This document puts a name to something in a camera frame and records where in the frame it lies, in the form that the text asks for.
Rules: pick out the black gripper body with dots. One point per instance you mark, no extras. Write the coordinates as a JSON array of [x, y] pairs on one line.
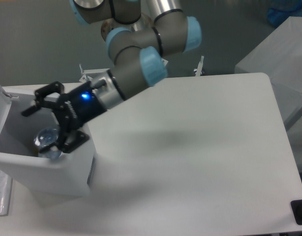
[[74, 109]]

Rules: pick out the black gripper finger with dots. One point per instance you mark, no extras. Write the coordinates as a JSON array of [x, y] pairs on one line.
[[69, 143], [40, 102]]

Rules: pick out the clear plastic water bottle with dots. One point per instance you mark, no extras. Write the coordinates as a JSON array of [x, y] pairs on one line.
[[45, 137]]

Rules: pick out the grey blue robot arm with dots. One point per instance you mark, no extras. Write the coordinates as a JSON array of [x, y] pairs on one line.
[[137, 58]]

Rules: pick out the white open trash can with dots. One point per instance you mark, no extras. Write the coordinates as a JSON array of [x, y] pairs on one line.
[[69, 174]]

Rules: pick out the white cabinet at right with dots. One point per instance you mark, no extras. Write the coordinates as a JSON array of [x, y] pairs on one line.
[[280, 57]]

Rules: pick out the blue object top right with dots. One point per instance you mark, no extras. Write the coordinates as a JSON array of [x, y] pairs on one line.
[[280, 10]]

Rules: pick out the black device at edge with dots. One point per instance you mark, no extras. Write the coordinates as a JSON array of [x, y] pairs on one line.
[[296, 206]]

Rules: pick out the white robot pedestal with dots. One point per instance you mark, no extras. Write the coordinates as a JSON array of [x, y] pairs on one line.
[[92, 71]]

